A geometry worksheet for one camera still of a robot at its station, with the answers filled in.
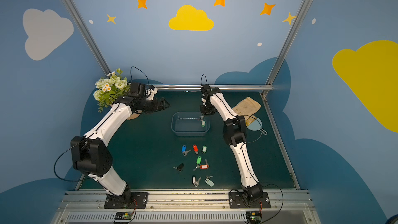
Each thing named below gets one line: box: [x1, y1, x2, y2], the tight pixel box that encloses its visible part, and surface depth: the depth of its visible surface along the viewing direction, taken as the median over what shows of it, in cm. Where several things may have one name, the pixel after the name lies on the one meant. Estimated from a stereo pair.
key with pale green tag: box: [204, 175, 215, 188], surface depth 82 cm
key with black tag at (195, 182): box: [191, 174, 202, 188], surface depth 82 cm
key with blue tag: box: [181, 145, 192, 157], surface depth 93 cm
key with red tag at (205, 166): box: [199, 158, 210, 170], surface depth 87 cm
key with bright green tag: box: [193, 155, 203, 172], surface depth 90 cm
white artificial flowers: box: [93, 67, 131, 113], surface depth 85 cm
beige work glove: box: [232, 96, 262, 126], surface depth 117 cm
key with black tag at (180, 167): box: [172, 162, 185, 173], surface depth 87 cm
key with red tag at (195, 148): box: [192, 144, 199, 156], surface depth 95 cm
